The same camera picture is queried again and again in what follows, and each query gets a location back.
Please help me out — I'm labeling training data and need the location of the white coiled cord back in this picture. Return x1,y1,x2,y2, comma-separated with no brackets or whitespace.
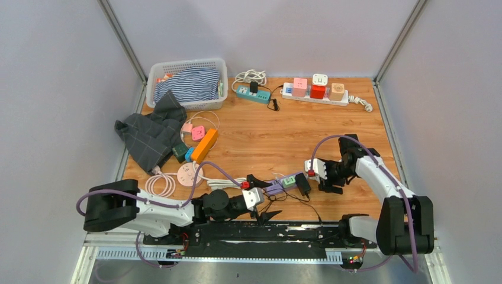
230,69,268,93

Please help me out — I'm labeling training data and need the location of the blue cube socket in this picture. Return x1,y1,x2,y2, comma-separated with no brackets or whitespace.
184,147,195,163

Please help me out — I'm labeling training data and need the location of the white strip cord right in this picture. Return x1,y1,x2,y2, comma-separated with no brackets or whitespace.
348,95,374,113

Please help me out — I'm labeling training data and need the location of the dark green cube socket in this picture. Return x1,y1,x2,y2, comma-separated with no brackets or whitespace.
172,143,189,163

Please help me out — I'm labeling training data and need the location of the purple power strip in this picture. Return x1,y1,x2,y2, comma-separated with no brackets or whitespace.
263,172,303,196

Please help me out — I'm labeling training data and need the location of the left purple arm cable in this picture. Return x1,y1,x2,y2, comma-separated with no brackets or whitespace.
75,160,244,270

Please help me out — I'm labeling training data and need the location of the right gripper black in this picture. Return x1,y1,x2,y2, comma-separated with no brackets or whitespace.
318,159,355,195

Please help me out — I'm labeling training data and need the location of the tan cube socket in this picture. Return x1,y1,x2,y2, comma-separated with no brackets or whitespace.
329,83,345,101

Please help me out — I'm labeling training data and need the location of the red cube socket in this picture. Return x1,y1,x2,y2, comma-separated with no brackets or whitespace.
310,85,326,99

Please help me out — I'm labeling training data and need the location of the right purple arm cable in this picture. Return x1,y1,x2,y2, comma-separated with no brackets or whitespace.
310,134,420,273

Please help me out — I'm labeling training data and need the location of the pink power strip cord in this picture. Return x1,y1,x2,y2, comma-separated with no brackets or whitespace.
144,166,178,199

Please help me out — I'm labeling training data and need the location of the white plastic basket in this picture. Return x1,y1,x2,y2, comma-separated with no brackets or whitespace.
146,58,229,110

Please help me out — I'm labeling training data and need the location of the round pink power strip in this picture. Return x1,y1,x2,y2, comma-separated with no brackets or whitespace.
176,163,204,187

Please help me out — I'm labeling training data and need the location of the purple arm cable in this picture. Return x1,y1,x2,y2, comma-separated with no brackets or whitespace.
75,160,244,270
310,134,420,273

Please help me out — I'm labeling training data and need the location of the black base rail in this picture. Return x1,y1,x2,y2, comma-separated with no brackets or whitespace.
142,221,376,260

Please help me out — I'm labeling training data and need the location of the green small adapter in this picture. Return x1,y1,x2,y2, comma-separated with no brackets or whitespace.
281,176,295,188

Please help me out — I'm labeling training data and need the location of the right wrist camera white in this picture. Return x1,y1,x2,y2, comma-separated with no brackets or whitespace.
304,158,327,183

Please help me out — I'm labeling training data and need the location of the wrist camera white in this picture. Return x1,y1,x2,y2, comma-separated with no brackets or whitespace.
304,158,327,183
242,187,265,211

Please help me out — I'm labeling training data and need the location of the white long power strip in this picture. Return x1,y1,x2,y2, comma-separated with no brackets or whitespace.
280,82,349,107

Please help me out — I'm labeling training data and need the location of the white cord edge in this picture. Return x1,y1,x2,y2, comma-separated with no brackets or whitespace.
192,161,246,192

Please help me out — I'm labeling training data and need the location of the black charger on teal strip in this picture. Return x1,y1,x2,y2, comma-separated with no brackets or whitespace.
249,81,259,93

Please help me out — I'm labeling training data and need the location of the blue white striped cloth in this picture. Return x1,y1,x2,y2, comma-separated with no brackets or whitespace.
153,67,220,104

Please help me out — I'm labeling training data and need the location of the white cube socket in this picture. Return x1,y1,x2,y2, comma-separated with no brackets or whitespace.
311,73,329,86

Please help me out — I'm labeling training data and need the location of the pink cube adapter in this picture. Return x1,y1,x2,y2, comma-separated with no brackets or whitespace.
191,125,206,142

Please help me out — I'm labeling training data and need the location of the teal power strip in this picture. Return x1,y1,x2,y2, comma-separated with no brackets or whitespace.
236,85,271,104

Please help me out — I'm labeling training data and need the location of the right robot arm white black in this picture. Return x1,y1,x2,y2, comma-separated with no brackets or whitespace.
304,134,435,256

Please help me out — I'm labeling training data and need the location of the pink usb cable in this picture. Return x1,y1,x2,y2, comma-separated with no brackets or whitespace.
180,109,221,150

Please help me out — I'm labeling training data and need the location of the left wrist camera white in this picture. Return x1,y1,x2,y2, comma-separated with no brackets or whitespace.
242,187,265,211

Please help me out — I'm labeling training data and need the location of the black thin cable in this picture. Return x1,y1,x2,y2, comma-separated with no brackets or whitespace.
255,188,323,224

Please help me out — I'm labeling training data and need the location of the dark grey checked cloth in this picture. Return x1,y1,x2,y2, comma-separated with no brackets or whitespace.
114,90,187,175

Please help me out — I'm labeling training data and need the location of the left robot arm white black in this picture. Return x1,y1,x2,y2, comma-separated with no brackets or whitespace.
76,179,279,244

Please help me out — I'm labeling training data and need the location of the orange power strip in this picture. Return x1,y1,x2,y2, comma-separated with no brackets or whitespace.
190,128,218,164

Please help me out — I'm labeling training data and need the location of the pink cube socket back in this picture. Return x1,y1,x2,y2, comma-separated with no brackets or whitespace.
292,78,308,97

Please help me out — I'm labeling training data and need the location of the light pink usb charger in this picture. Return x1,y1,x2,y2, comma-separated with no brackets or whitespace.
181,122,194,135

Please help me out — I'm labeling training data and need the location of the black power adapter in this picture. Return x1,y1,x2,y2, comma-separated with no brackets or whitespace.
294,173,311,197

